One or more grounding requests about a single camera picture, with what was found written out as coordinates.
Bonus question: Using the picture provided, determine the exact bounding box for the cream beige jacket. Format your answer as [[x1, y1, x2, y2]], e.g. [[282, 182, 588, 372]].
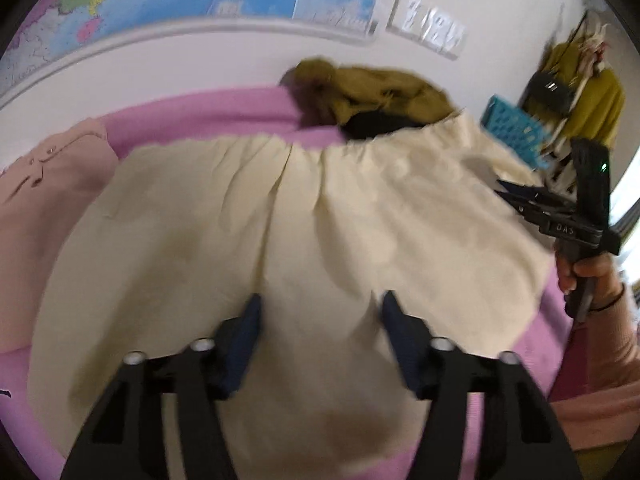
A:
[[28, 113, 551, 479]]

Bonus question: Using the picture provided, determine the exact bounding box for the pink sleeved right forearm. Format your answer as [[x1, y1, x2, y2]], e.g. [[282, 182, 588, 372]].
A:
[[551, 292, 639, 451]]

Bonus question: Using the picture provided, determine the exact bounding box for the person's right hand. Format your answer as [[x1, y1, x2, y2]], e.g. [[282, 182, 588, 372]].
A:
[[555, 250, 625, 311]]

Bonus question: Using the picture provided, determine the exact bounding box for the teal plastic storage rack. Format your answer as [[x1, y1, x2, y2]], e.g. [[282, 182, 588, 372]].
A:
[[480, 96, 548, 169]]

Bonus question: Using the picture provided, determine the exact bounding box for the white coat rack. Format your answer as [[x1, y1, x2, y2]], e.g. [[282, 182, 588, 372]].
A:
[[544, 8, 614, 162]]

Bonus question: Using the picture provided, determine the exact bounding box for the mustard yellow hanging sweater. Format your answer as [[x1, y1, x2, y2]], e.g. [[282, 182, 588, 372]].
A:
[[524, 41, 626, 148]]

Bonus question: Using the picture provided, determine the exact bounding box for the black handbag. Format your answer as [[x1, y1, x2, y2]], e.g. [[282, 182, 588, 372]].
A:
[[526, 70, 576, 117]]

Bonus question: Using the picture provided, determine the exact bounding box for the black garment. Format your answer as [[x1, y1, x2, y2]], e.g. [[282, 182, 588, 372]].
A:
[[341, 110, 420, 141]]

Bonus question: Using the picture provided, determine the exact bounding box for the pink folded garment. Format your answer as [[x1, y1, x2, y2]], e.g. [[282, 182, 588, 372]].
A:
[[1, 119, 118, 352]]

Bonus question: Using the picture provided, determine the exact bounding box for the olive brown garment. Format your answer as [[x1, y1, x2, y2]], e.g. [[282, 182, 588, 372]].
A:
[[292, 58, 456, 126]]

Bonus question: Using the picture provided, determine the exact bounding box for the pink floral bed sheet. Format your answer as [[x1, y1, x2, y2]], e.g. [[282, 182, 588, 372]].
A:
[[1, 87, 570, 479]]

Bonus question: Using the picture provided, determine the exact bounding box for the white wall socket panel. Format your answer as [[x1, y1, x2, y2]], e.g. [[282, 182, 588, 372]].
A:
[[386, 0, 468, 60]]

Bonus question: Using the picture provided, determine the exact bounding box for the colourful wall map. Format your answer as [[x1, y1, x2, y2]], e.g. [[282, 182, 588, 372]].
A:
[[0, 0, 392, 97]]

